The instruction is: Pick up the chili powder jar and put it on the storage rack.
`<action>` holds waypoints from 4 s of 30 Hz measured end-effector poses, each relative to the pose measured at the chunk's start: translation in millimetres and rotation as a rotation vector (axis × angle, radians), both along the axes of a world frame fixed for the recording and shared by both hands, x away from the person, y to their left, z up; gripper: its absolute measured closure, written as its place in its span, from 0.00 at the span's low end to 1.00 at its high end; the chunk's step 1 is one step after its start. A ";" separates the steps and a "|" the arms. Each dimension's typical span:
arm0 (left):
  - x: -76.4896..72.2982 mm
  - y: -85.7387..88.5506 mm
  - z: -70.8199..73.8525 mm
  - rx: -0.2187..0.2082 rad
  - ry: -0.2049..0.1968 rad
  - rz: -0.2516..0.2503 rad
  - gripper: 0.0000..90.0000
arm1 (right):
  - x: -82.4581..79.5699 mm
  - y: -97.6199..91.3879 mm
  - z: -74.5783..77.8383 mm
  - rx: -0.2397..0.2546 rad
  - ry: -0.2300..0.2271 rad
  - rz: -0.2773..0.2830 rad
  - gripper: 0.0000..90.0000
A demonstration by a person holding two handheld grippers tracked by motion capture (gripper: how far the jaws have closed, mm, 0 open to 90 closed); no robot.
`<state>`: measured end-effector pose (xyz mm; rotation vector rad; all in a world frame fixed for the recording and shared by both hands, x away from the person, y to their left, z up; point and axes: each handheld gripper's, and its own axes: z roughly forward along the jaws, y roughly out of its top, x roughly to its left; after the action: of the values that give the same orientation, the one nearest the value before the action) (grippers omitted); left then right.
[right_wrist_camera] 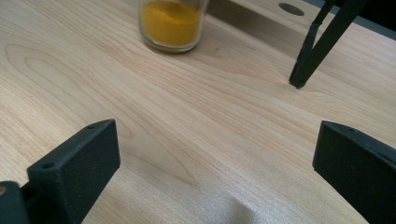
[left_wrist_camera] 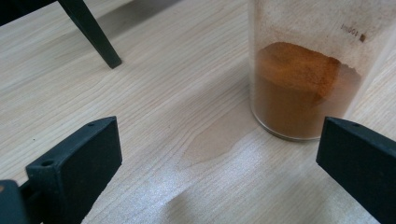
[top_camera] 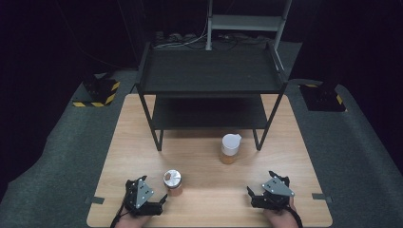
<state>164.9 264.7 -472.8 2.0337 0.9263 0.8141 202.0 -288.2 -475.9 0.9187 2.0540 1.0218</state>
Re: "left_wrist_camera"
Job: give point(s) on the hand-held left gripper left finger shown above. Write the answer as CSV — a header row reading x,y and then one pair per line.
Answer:
x,y
77,168

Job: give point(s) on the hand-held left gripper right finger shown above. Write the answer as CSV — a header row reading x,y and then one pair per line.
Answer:
x,y
358,165

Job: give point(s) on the translucent beaker with brown powder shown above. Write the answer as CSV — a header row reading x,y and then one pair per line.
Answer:
x,y
295,93

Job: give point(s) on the black two-tier metal shelf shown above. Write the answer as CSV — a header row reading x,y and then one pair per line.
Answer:
x,y
93,34

